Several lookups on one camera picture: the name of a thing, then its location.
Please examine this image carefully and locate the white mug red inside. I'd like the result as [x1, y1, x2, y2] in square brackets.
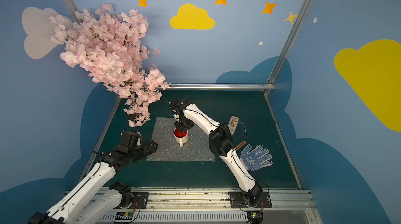
[173, 129, 189, 147]

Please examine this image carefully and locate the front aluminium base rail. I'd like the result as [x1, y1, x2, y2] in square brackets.
[90, 187, 323, 224]

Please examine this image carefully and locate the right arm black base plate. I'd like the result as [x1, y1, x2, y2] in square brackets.
[228, 191, 272, 209]

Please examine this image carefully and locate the left controller circuit board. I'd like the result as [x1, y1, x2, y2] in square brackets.
[113, 211, 134, 224]

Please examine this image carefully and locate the left floor edge rail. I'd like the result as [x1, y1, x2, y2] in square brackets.
[78, 98, 121, 182]

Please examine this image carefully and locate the right controller circuit board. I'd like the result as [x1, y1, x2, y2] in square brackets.
[246, 211, 263, 224]

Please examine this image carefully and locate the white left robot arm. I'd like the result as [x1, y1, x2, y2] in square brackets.
[28, 131, 158, 224]

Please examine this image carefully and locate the floor edge rail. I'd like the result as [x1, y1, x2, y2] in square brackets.
[264, 92, 303, 190]
[78, 98, 121, 182]

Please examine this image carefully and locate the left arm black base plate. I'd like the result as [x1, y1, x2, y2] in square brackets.
[117, 192, 149, 209]

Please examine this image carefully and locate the right floor edge rail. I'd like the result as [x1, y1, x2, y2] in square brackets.
[264, 92, 303, 190]

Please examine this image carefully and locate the right aluminium frame post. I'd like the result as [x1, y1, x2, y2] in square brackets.
[266, 0, 314, 90]

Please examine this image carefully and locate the white tape dispenser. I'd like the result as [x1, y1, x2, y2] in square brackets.
[228, 115, 239, 135]

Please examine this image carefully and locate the pink cherry blossom tree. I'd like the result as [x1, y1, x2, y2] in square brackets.
[49, 4, 169, 128]

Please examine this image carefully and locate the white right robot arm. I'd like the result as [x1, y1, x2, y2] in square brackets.
[169, 98, 263, 207]

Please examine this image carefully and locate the controller circuit board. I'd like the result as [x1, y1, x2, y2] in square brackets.
[246, 211, 263, 224]
[113, 211, 134, 224]

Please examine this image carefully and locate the blue dotted work glove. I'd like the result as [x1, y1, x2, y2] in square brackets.
[240, 144, 273, 171]

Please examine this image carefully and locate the clear bubble wrap sheet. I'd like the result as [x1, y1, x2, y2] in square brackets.
[146, 117, 216, 162]

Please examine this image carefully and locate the rear aluminium frame rail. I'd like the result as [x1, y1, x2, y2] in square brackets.
[168, 84, 275, 90]

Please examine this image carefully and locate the blue hand rake wooden handle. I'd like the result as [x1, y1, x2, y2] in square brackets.
[235, 140, 246, 150]

